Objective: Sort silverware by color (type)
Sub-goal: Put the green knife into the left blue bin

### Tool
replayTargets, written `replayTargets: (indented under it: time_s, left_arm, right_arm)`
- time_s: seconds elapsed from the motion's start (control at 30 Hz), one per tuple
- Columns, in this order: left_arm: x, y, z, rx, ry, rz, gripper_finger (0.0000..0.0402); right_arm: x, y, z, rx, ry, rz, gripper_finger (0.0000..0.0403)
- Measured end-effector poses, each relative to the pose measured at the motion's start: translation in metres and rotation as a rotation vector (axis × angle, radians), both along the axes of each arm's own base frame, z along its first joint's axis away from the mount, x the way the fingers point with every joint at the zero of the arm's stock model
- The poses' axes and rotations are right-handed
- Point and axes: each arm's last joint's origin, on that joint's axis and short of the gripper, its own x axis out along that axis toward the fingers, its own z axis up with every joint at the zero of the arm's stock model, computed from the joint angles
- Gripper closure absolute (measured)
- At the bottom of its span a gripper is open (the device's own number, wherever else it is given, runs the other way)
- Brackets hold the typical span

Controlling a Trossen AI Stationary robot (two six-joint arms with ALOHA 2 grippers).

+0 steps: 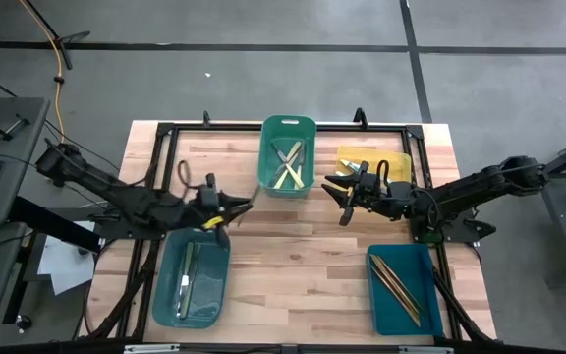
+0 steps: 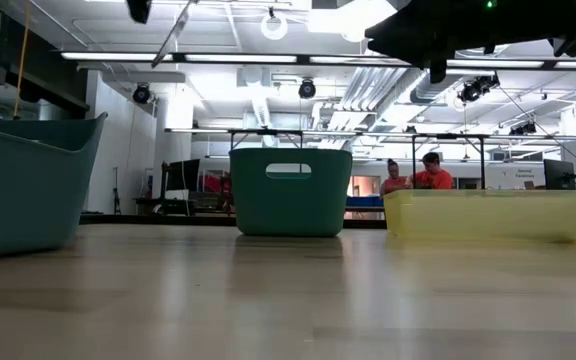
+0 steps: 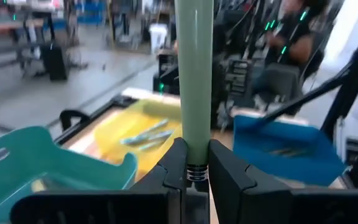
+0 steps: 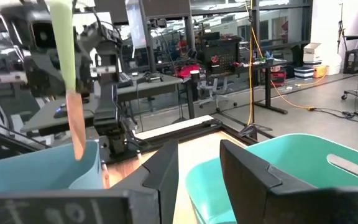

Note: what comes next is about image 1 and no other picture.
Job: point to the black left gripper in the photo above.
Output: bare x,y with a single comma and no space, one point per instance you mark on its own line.
214,201

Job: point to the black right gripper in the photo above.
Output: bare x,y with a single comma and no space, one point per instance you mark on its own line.
359,194

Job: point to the iridescent cutlery piece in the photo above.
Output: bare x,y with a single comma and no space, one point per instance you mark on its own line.
348,164

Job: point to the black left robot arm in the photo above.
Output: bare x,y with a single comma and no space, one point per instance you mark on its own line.
130,201

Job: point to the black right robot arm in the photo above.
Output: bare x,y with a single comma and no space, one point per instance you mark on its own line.
465,189

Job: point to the yellow sticker label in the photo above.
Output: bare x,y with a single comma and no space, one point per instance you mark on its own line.
212,223

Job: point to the yellow translucent plastic tray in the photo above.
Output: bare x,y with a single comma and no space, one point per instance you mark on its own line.
396,159

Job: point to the deep blue rectangular bin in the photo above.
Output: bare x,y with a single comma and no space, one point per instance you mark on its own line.
425,275

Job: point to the white paper sheets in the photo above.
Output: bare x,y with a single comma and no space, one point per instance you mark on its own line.
64,265

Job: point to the grey side desk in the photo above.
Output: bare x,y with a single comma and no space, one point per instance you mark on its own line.
27,105

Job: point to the black tripod stand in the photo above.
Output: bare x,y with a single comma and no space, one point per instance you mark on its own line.
74,36

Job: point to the black caster knob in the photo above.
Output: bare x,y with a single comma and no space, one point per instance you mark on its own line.
23,322

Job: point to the black metal table frame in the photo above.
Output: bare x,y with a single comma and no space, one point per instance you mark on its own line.
224,127

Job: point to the silver metal bracket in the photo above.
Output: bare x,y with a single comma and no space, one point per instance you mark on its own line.
150,349
425,350

